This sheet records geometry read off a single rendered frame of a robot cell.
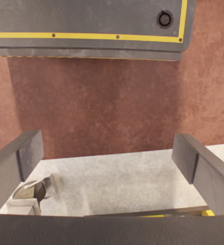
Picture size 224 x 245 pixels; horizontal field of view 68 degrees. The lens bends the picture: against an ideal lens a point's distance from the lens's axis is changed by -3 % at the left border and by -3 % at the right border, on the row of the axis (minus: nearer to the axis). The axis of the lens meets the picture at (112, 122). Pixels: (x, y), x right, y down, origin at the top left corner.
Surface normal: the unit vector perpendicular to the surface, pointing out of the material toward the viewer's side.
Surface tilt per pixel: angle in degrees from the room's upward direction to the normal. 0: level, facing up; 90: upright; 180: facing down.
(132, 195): 0
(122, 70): 0
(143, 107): 0
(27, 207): 90
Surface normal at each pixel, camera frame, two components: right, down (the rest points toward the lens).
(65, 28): 0.02, 0.29
